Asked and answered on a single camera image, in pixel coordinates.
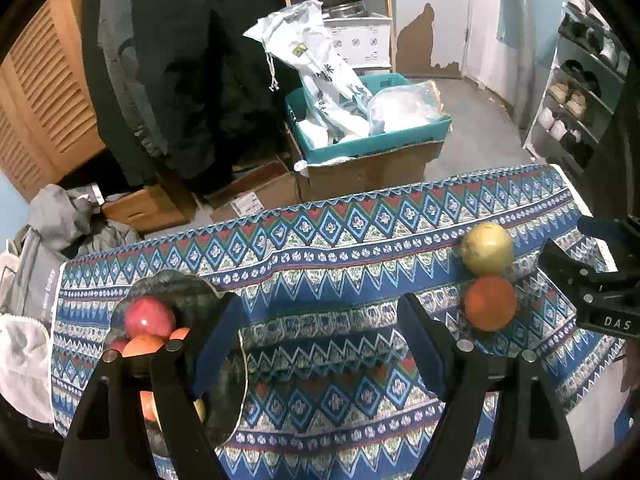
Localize red apple lower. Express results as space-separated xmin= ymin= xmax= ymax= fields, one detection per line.
xmin=108 ymin=337 xmax=129 ymax=354

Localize red apple upper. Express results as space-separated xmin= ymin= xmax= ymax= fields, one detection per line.
xmin=124 ymin=296 xmax=176 ymax=339

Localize teal plastic bin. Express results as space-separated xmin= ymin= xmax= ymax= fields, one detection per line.
xmin=285 ymin=73 xmax=451 ymax=166

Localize glossy orange fruit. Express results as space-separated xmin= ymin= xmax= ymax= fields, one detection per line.
xmin=463 ymin=275 xmax=518 ymax=332

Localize grey bag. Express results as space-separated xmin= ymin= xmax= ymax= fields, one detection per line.
xmin=1 ymin=184 xmax=140 ymax=325

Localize dark glass fruit plate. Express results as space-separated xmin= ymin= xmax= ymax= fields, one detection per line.
xmin=103 ymin=270 xmax=248 ymax=448

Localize shoe rack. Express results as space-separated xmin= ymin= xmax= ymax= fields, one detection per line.
xmin=524 ymin=0 xmax=630 ymax=176

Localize dark orange fruit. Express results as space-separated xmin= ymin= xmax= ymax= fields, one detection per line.
xmin=169 ymin=326 xmax=190 ymax=340

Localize patterned blue tablecloth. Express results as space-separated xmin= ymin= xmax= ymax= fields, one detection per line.
xmin=51 ymin=165 xmax=624 ymax=479

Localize white patterned bag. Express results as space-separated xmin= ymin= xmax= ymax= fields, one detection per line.
xmin=243 ymin=0 xmax=372 ymax=143

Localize wooden louvered door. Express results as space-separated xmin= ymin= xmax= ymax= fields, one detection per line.
xmin=1 ymin=0 xmax=105 ymax=200

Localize wooden drawer box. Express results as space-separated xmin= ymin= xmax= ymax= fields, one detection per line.
xmin=102 ymin=182 xmax=198 ymax=233

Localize orange fruit with stem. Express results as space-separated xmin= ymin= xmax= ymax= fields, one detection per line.
xmin=122 ymin=334 xmax=165 ymax=358

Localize white cloth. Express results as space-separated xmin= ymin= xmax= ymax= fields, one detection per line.
xmin=0 ymin=314 xmax=53 ymax=424

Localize hanging dark clothes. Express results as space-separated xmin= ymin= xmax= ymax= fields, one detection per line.
xmin=80 ymin=0 xmax=299 ymax=196

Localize red apple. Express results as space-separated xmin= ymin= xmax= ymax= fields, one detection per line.
xmin=124 ymin=296 xmax=176 ymax=339
xmin=108 ymin=337 xmax=129 ymax=354

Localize clear plastic bag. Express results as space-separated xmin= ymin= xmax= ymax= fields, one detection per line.
xmin=368 ymin=80 xmax=449 ymax=136

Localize white patterned storage box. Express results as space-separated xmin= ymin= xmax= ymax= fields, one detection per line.
xmin=324 ymin=13 xmax=393 ymax=68

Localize yellow-green fruit in plate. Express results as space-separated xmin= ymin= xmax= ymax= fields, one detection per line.
xmin=149 ymin=392 xmax=206 ymax=427

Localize large cardboard box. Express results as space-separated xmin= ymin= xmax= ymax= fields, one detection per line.
xmin=294 ymin=141 xmax=444 ymax=202

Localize small cardboard box with label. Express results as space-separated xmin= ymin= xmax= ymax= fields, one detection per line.
xmin=208 ymin=157 xmax=299 ymax=222

